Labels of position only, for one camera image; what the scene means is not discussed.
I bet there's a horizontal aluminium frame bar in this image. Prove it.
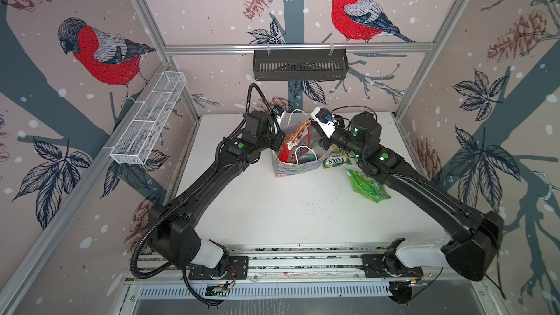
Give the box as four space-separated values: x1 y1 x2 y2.
164 42 435 56

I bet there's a white wire mesh shelf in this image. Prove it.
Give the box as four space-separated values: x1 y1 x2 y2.
110 71 186 165

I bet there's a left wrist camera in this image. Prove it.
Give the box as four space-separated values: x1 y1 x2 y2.
272 105 286 122

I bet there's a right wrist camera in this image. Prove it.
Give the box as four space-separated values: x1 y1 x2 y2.
311 107 344 139

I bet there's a colourful paper gift bag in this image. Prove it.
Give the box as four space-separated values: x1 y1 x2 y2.
271 109 331 177

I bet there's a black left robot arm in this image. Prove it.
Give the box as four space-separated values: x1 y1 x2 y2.
145 111 284 269

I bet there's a red cookie snack packet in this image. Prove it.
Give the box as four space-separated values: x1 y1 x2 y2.
278 120 311 163

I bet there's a black perforated wall basket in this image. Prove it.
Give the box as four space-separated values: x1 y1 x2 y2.
253 49 349 82

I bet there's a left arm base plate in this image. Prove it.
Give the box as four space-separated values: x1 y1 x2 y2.
188 256 249 281

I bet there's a bright green snack bag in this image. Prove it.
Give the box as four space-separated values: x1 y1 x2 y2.
346 169 391 203

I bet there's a yellow green candy bag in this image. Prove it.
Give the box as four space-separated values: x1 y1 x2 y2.
323 145 353 169

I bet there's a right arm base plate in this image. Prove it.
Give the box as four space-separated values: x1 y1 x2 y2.
359 254 424 279

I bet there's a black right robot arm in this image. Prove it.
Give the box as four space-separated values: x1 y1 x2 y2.
312 107 504 281

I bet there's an aluminium mounting rail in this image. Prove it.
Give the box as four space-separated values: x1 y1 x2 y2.
130 239 466 281

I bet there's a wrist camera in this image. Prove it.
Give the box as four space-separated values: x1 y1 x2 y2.
311 107 344 139
272 105 286 122

